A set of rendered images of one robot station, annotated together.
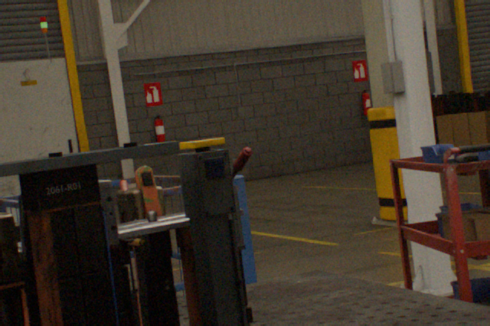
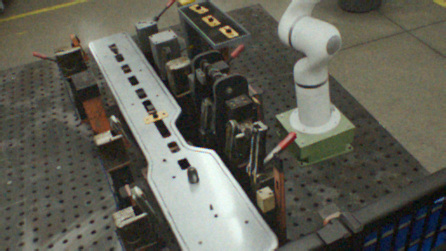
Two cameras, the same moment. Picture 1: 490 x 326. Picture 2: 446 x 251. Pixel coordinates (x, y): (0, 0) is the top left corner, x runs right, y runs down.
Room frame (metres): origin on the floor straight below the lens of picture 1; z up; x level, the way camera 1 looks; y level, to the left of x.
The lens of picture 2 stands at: (1.22, 1.88, 1.96)
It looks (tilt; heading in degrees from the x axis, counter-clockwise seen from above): 39 degrees down; 280
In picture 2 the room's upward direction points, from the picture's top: 8 degrees counter-clockwise
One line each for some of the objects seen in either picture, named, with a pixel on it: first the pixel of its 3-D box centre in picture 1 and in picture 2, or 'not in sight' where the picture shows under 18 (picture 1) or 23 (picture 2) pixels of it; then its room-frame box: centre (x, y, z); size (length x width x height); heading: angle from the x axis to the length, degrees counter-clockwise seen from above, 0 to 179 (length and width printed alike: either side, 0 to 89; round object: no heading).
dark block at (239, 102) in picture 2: not in sight; (244, 152); (1.36, 0.75, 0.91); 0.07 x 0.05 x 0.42; 30
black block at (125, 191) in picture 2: not in sight; (142, 221); (1.67, 0.98, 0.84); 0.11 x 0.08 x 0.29; 30
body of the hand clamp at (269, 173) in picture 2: not in sight; (267, 213); (1.29, 0.98, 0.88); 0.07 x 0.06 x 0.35; 30
